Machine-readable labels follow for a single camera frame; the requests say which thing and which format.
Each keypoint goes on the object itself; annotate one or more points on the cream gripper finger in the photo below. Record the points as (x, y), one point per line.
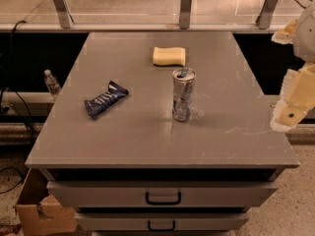
(297, 98)
(287, 34)

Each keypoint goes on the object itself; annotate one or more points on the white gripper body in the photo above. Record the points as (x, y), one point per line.
(306, 38)

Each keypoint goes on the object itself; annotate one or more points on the silver redbull can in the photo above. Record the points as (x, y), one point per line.
(183, 89)

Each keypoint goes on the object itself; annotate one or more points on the yellow sponge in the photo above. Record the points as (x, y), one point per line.
(169, 56)

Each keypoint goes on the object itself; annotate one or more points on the grey drawer cabinet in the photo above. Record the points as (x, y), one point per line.
(227, 138)

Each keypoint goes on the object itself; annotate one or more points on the blue snack bar wrapper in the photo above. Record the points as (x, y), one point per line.
(101, 103)

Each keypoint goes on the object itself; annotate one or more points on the upper grey drawer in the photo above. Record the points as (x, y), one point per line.
(83, 194)

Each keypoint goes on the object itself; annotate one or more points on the grey drawer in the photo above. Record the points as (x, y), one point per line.
(83, 194)
(138, 221)

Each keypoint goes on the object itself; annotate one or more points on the clear plastic water bottle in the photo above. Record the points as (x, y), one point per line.
(51, 83)

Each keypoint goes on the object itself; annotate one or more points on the lower grey drawer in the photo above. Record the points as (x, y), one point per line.
(138, 221)

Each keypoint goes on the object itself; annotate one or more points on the brown cardboard box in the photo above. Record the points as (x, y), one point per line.
(40, 214)

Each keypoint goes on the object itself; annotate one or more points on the right metal rail bracket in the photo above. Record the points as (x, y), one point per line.
(264, 19)

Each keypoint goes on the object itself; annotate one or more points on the metal rail bracket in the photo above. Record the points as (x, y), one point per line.
(264, 19)
(64, 16)
(184, 15)

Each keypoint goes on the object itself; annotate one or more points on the middle metal rail bracket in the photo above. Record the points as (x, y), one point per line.
(184, 15)

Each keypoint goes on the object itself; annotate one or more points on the black upper drawer handle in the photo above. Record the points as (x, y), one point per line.
(163, 200)

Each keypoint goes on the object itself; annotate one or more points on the black drawer handle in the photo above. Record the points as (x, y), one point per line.
(163, 200)
(161, 226)

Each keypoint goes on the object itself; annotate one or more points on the black lower drawer handle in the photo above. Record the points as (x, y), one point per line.
(161, 226)

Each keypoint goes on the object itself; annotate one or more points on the left metal rail bracket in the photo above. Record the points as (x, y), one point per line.
(64, 16)

